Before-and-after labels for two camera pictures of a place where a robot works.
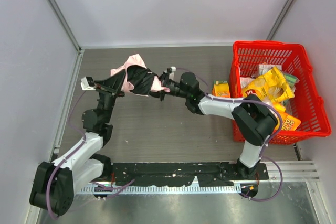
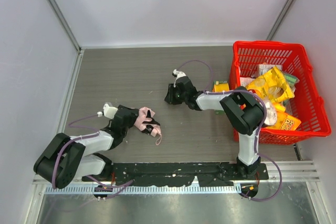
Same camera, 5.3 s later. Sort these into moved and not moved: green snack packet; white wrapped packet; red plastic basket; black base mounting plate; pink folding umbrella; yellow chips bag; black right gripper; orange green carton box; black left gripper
Moved: pink folding umbrella; black right gripper; black left gripper
Not moved: yellow chips bag; green snack packet; red plastic basket; white wrapped packet; orange green carton box; black base mounting plate
